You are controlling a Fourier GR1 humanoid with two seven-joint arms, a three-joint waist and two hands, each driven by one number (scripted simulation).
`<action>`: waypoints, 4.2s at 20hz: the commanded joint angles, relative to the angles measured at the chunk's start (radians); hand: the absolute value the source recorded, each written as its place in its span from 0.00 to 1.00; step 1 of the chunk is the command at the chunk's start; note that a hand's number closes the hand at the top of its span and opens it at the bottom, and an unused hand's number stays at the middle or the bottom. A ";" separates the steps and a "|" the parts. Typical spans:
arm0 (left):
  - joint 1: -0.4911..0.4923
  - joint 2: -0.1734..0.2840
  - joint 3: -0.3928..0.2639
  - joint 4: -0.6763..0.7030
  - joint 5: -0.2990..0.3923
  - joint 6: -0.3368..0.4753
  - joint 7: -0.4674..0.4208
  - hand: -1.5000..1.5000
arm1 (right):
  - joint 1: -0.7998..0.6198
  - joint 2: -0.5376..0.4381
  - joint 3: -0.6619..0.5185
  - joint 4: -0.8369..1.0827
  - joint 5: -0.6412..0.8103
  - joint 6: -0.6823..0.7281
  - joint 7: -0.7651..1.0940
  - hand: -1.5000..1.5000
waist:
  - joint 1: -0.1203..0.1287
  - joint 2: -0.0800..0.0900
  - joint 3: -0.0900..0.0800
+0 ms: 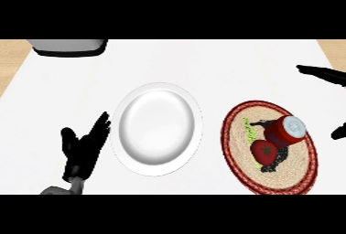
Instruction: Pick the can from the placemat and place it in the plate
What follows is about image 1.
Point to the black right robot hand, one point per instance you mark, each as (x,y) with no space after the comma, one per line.
(327,74)

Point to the red can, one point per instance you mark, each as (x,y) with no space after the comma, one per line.
(285,130)

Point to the grey and black appliance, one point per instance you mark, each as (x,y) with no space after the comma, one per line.
(69,47)

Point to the white plate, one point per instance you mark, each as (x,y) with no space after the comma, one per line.
(155,128)

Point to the round woven red-rimmed placemat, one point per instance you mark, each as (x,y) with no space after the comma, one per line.
(269,170)

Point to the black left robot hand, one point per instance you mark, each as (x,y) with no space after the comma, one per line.
(83,149)

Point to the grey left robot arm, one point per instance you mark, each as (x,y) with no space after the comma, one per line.
(66,188)

